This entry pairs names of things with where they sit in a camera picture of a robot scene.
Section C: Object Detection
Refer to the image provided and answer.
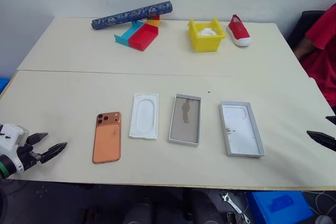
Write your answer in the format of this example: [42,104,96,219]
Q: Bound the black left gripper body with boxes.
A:
[17,143,43,174]

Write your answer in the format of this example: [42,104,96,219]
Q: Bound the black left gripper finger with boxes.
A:
[27,132,49,147]
[39,142,68,164]

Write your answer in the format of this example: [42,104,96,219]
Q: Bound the grey box with white inside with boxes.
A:
[218,100,266,158]

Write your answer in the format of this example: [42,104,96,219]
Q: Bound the grey box with brown inside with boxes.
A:
[167,93,202,147]

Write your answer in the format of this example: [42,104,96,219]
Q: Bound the orange smartphone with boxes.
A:
[92,111,122,165]

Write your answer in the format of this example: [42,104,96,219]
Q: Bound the person in red shirt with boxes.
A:
[293,3,336,110]

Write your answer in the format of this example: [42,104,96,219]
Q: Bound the blue plastic crate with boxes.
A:
[0,76,13,95]

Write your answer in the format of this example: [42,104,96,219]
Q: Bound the white moulded tray insert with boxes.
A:
[128,92,160,140]

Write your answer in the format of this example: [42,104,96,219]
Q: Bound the black chair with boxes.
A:
[287,10,327,49]

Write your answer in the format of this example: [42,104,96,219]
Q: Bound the silver adjustable wrench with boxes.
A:
[219,191,243,215]

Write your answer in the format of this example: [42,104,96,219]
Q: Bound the red slip-on shoe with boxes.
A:
[226,14,253,47]

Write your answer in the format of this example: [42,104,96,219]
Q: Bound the cyan plastic tray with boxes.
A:
[113,20,145,47]

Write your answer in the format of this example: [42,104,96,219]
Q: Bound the red plastic tray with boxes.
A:
[128,23,160,51]

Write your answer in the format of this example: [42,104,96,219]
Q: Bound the yellow plastic bin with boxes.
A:
[187,17,227,52]

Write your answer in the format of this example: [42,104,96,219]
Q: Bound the white object in bin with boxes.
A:
[197,26,219,37]

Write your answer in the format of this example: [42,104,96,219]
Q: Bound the blue patterned scroll tube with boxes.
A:
[91,1,174,31]

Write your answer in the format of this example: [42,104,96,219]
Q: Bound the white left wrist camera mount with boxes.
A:
[0,123,30,175]

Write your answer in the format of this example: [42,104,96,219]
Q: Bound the white cable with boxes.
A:
[301,189,336,217]

